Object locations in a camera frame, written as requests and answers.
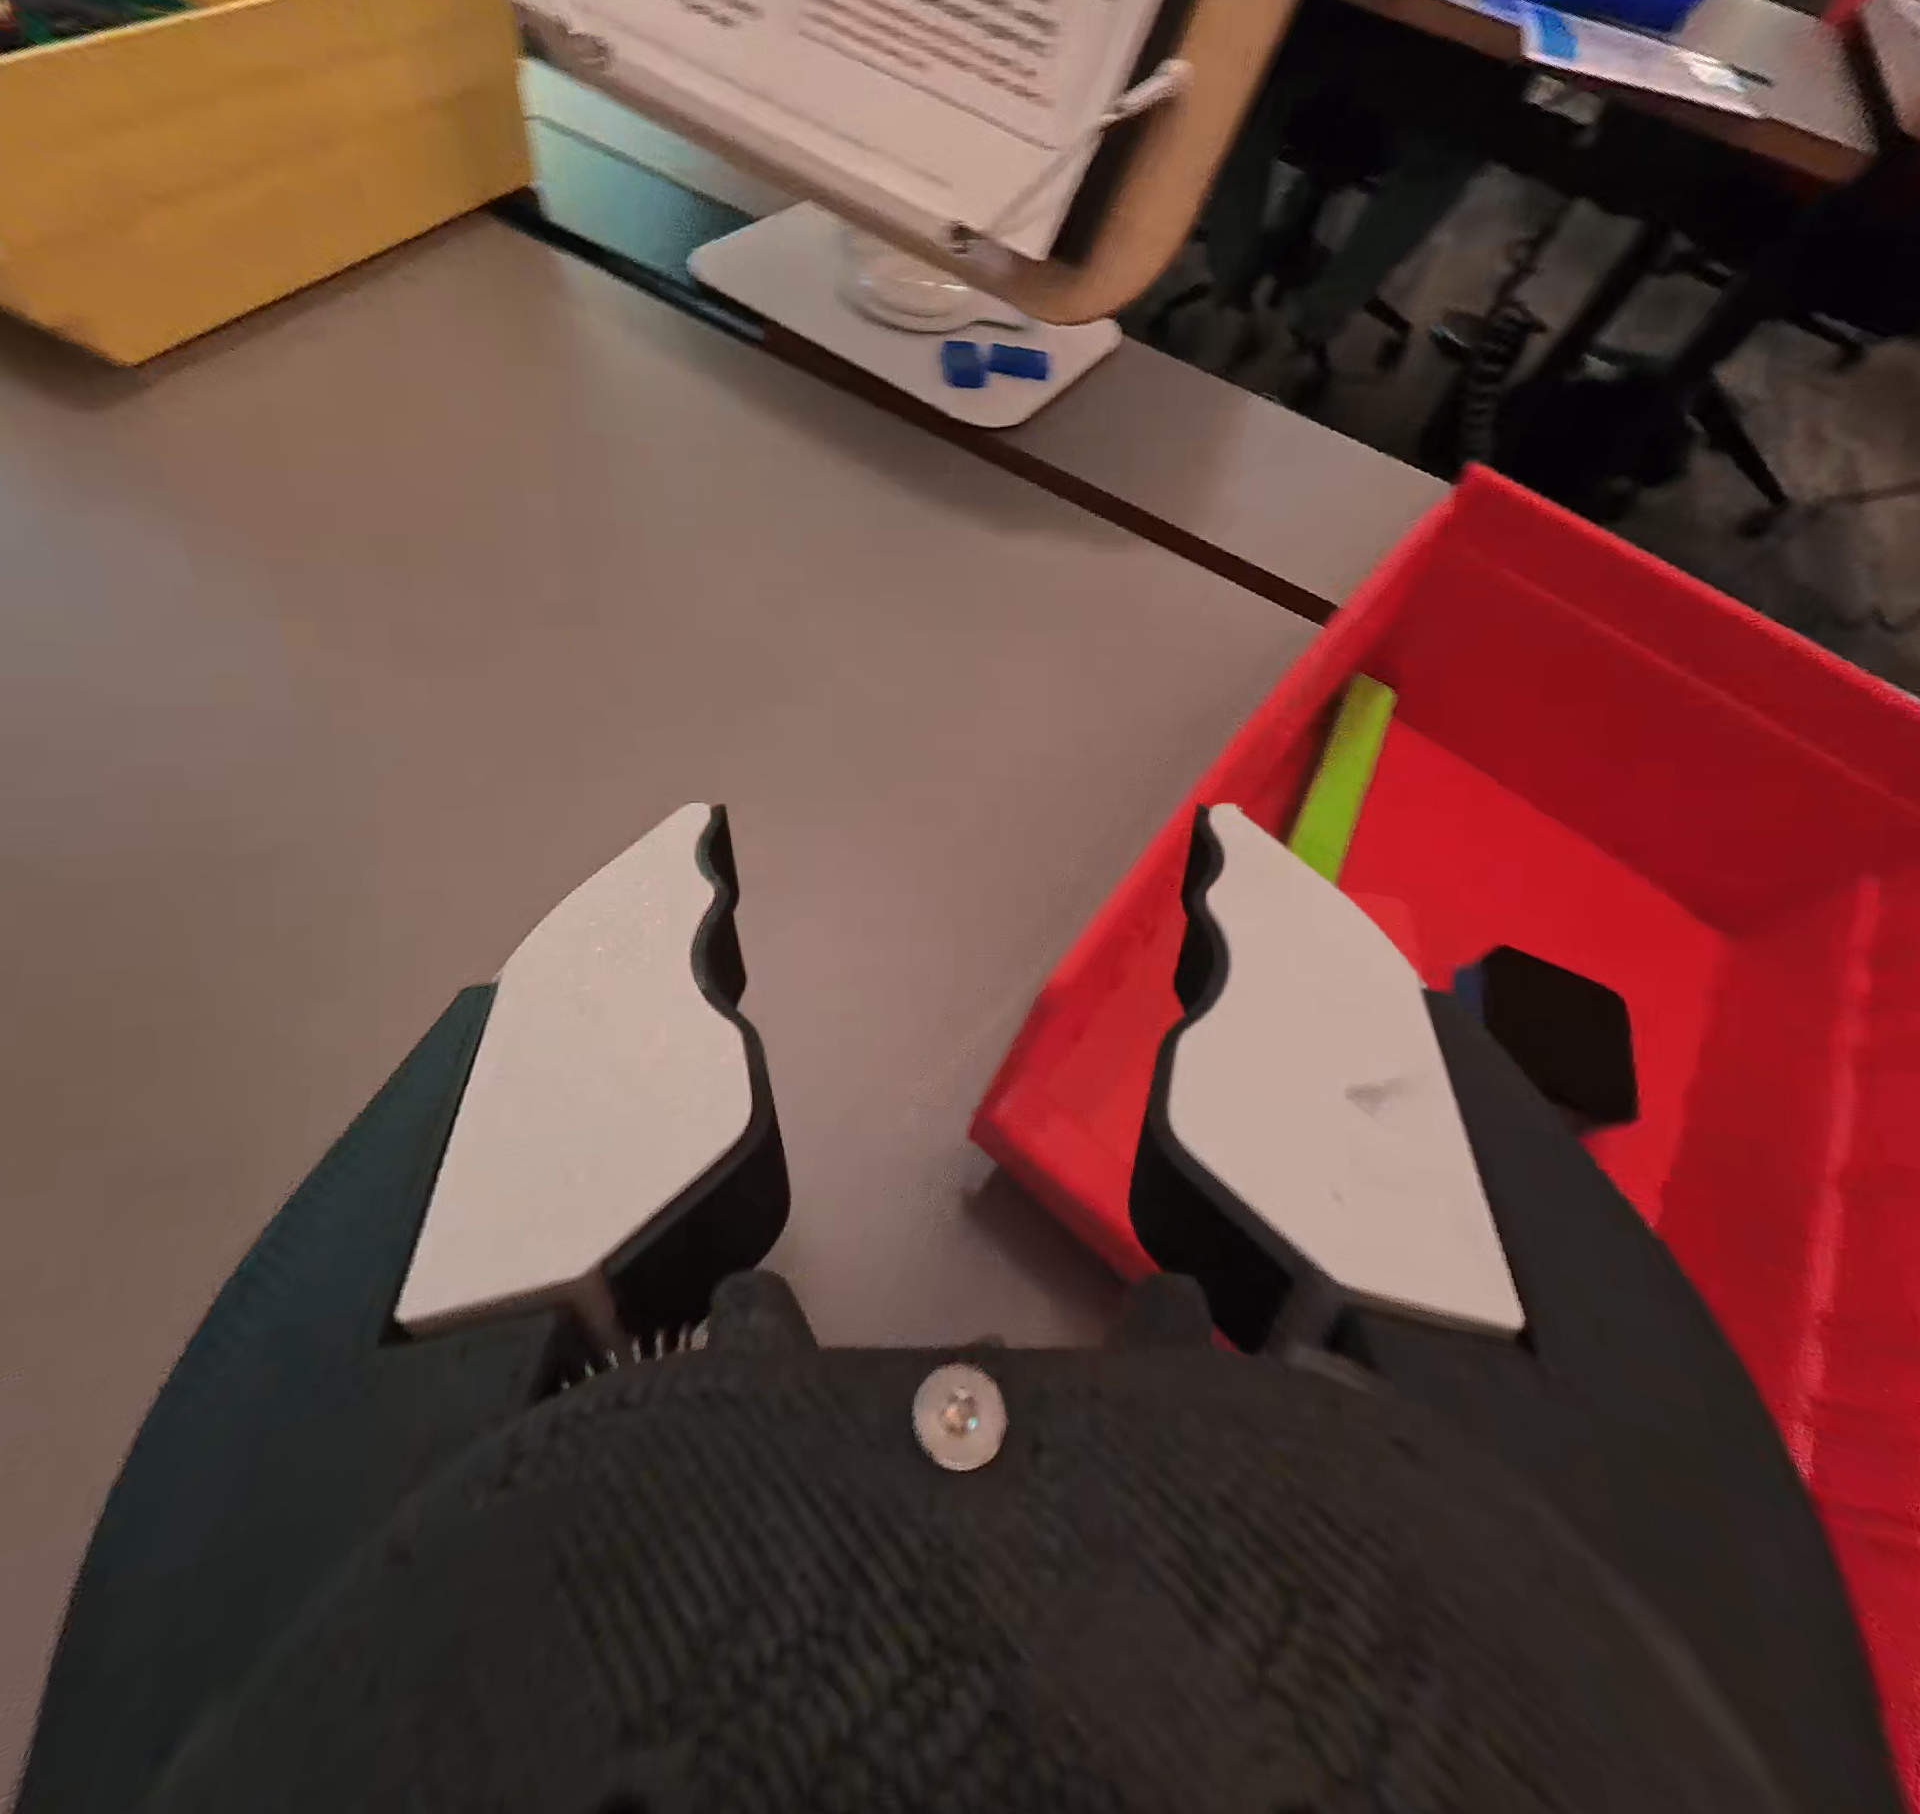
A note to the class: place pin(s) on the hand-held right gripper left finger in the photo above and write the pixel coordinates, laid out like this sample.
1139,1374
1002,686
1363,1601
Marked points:
600,1094

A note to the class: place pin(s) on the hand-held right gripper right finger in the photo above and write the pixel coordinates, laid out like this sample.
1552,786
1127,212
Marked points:
1321,1094

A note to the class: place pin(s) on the red bin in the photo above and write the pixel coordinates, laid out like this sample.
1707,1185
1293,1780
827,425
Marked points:
1575,824

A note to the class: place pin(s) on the yellow bin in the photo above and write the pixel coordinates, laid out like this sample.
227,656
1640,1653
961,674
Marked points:
227,194

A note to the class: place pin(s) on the black hexagonal block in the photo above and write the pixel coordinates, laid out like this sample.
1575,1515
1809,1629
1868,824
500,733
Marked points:
1552,1036

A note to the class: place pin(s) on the green strip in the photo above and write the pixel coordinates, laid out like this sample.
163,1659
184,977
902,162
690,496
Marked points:
1342,781

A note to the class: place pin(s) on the white stand base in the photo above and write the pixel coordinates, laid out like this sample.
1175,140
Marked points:
780,271

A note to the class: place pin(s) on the wooden instruction board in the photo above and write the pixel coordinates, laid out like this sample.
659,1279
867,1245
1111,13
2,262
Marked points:
902,15

